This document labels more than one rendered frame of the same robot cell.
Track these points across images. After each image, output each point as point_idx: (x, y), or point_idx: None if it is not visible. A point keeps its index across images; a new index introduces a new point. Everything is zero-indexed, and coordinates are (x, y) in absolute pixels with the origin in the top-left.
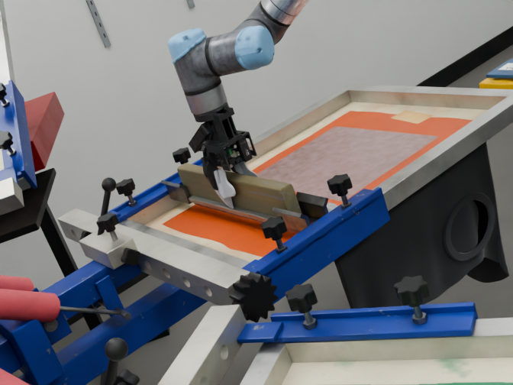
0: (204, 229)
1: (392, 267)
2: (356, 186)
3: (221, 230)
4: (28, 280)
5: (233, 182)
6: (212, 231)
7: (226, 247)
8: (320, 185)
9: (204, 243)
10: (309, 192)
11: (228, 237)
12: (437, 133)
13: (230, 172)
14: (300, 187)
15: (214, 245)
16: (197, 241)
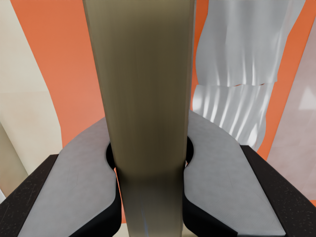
0: (51, 3)
1: None
2: (303, 189)
3: (86, 70)
4: None
5: (125, 216)
6: (65, 50)
7: (61, 145)
8: (314, 130)
9: (27, 82)
10: (281, 134)
11: (80, 119)
12: None
13: (172, 161)
14: (308, 94)
15: (44, 117)
16: (13, 49)
